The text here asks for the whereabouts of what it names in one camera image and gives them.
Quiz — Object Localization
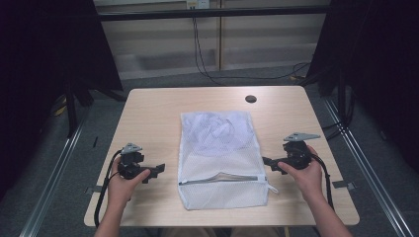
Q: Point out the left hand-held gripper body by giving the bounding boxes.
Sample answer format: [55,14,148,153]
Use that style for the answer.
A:
[117,142,151,181]

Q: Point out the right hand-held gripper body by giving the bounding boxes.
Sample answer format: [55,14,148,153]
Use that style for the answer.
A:
[280,132,321,171]

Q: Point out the white mesh laundry bag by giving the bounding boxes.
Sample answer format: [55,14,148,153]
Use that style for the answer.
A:
[177,111,280,211]

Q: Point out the person's left hand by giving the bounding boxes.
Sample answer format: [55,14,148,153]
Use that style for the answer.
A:
[108,157,151,206]

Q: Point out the person's right hand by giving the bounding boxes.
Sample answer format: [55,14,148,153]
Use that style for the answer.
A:
[277,145,325,202]

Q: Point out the grey tape strip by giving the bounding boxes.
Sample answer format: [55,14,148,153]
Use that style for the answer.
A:
[331,180,358,192]
[84,185,104,196]

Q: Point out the white garment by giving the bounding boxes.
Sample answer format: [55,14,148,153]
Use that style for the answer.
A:
[182,112,252,156]

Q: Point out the black stand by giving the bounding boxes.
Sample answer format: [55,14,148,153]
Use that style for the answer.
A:
[63,80,81,139]
[335,70,351,127]

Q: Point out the black curtain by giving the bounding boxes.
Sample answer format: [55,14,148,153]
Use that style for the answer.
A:
[307,0,419,174]
[0,0,125,200]

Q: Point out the black horizontal bar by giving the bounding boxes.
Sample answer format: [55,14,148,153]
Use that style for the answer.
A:
[97,5,331,22]

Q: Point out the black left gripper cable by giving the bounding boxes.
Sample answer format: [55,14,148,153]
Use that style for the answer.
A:
[93,149,124,229]

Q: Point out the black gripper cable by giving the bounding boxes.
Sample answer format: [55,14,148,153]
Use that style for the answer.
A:
[307,153,335,211]
[93,149,124,229]

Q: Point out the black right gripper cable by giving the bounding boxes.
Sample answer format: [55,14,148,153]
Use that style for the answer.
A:
[307,153,335,211]

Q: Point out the black floor cables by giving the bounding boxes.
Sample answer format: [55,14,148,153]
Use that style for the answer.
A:
[320,95,356,142]

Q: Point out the metal floor rail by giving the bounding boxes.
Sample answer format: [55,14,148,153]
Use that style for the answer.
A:
[321,97,415,237]
[19,110,88,237]

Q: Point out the black wall cable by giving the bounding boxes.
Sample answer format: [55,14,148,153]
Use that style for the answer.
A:
[192,16,312,87]

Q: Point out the white wall socket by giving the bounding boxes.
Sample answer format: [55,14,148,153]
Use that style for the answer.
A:
[186,0,211,10]

